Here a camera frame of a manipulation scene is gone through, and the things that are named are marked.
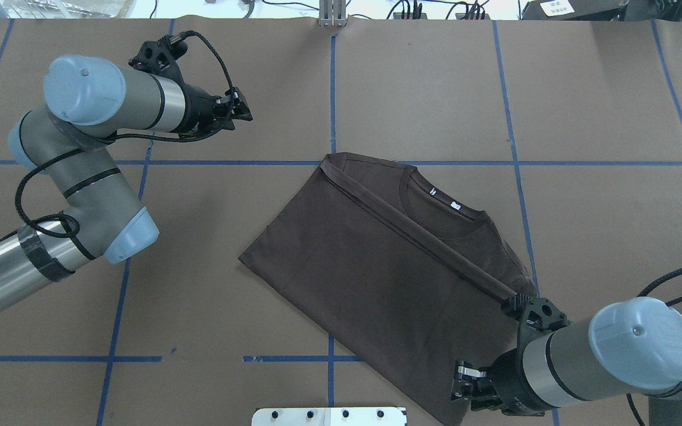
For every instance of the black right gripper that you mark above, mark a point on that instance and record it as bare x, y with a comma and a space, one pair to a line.
510, 383

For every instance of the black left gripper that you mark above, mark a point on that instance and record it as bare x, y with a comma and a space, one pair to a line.
199, 110

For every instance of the dark brown t-shirt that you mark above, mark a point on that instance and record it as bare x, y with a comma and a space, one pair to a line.
406, 277

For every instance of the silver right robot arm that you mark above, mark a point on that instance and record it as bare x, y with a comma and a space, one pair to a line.
629, 347

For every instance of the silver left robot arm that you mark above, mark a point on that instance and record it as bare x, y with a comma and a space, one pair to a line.
75, 204

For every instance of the black box with label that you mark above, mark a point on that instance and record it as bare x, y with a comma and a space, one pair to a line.
572, 10

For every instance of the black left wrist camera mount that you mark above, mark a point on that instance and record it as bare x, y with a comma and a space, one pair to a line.
160, 53

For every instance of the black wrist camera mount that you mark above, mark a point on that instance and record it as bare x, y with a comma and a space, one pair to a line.
160, 53
537, 317

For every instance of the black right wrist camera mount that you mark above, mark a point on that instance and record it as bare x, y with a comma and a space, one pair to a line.
537, 317

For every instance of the aluminium frame post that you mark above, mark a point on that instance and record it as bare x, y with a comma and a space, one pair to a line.
333, 13

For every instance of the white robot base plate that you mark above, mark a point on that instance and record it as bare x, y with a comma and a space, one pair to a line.
360, 415

